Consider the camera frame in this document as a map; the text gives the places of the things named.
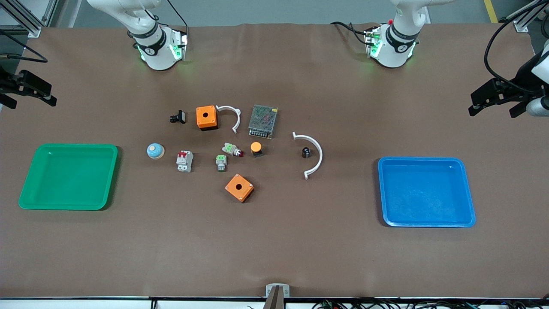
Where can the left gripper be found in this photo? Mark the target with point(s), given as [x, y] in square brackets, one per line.
[514, 89]

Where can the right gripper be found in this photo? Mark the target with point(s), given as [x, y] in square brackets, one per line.
[6, 84]

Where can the white red circuit breaker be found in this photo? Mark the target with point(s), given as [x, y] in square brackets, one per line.
[185, 161]

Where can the black cylindrical capacitor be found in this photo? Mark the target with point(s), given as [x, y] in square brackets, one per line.
[306, 152]

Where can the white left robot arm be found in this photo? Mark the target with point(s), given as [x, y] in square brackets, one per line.
[392, 43]

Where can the green plastic tray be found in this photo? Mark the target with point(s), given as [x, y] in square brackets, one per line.
[68, 176]

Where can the blue plastic tray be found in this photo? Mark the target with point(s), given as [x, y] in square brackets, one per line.
[426, 193]

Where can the blue dome push button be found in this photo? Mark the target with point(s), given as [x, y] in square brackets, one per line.
[155, 151]

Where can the small black clip part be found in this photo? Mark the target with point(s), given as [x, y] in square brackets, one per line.
[179, 116]

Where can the orange button box with hole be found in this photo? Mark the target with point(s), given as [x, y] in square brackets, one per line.
[239, 188]
[206, 118]

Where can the large white arc clamp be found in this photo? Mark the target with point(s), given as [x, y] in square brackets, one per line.
[319, 154]

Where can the small white arc clamp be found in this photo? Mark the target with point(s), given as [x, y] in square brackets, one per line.
[237, 118]

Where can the red indicator lamp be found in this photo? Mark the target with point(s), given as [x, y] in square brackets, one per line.
[231, 149]

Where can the orange cap black buzzer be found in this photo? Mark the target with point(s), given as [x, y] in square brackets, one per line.
[256, 148]

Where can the metal mesh power supply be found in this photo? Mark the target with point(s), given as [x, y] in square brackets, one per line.
[263, 121]

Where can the brown table mat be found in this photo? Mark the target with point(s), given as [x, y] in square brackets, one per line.
[274, 249]

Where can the aluminium frame profile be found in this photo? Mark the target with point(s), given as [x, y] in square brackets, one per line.
[525, 19]
[25, 19]

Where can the green push button switch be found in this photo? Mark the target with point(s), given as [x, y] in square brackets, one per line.
[221, 162]

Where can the grey metal bracket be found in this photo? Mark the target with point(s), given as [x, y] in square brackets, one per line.
[277, 292]

